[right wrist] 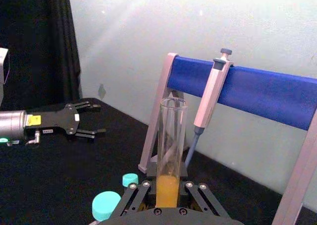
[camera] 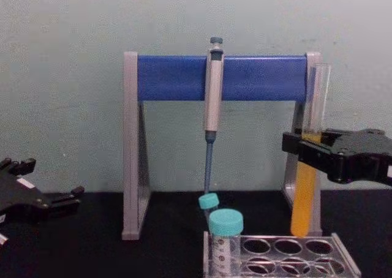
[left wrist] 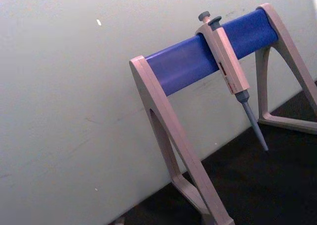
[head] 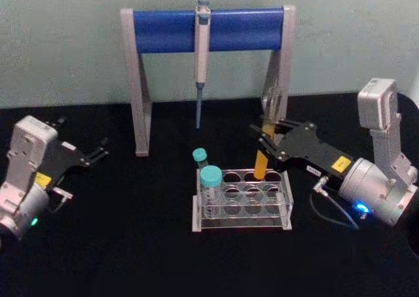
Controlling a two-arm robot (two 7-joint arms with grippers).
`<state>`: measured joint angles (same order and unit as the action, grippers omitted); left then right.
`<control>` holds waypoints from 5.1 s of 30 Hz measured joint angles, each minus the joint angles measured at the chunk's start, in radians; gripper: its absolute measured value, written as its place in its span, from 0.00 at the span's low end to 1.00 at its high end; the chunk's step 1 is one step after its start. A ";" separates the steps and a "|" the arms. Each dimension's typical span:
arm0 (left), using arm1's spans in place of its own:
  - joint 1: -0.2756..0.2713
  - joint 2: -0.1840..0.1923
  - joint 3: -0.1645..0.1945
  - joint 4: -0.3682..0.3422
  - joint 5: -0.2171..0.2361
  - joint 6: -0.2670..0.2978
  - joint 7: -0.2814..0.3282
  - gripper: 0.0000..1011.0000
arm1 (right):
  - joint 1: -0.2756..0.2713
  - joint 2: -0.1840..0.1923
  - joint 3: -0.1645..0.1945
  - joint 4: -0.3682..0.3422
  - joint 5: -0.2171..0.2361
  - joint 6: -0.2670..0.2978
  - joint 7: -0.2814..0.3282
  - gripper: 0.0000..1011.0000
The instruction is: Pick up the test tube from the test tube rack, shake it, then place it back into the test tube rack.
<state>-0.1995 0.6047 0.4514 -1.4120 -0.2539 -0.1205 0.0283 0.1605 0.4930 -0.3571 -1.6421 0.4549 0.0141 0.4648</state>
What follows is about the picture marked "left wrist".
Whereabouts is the black table cloth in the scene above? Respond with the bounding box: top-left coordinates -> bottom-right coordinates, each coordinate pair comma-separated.
107,80 -> 317,225

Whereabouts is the beige stand with blue bar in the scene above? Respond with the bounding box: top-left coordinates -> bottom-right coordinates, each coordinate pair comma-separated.
129,2 -> 317,225

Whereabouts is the beige pipette with grey tip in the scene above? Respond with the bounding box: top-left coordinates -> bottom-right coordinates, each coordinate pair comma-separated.
195,11 -> 269,152

